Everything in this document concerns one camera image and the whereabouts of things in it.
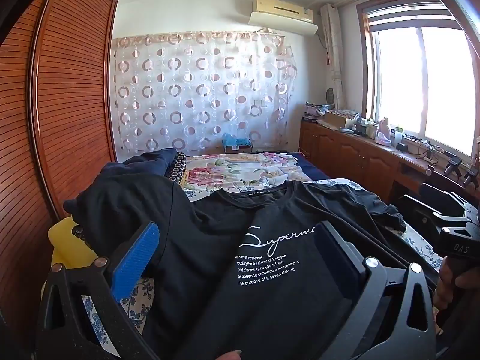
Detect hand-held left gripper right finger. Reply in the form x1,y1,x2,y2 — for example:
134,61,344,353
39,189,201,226
318,220,438,360

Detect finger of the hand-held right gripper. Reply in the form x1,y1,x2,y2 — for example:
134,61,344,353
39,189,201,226
398,194,448,234
419,182,470,212

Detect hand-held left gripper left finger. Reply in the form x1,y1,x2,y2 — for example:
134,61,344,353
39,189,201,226
35,220,163,360

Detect black printed t-shirt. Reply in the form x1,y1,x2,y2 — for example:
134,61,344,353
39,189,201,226
63,174,407,360

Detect person's right hand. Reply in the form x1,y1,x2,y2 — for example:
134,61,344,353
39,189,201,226
435,257,480,308

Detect person's left hand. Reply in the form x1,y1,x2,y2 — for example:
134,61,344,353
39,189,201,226
210,349,244,360

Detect black desk stand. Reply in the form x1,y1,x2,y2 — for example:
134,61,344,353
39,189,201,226
464,167,480,189
444,156,464,176

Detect white blue floral sheet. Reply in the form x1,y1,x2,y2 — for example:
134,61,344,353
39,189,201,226
80,177,445,349

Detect yellow cushion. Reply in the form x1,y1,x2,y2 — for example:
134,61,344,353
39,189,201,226
47,215,99,268

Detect navy blanket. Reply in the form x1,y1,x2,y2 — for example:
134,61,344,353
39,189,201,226
290,152,331,181

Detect navy folded garment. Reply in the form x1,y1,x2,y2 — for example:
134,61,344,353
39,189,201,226
106,148,179,181

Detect wooden side cabinet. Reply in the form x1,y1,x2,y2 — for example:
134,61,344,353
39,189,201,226
299,119,480,211

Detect wooden framed window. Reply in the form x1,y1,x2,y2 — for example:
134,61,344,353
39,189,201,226
357,0,480,163

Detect open cardboard box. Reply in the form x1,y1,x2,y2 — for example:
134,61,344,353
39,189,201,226
324,109,360,131

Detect pink floral blanket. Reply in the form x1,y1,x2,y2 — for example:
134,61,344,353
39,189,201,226
179,151,314,200

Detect stack of magazines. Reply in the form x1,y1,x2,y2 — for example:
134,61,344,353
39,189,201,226
303,101,331,121

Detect blue cloth bundle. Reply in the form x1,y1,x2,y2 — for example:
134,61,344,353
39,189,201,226
221,133,253,149

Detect sheer circle-pattern curtain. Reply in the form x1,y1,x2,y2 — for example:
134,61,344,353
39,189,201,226
112,32,298,157

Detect white patterned window curtain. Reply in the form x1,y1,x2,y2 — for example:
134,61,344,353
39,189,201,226
320,4,348,112

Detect wooden louvered wardrobe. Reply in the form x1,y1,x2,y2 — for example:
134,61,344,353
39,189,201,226
0,0,120,332

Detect white air deflector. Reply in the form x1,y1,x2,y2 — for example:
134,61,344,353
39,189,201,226
249,11,319,37

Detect wall air conditioner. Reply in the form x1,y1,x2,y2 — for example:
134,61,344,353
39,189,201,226
251,0,315,23

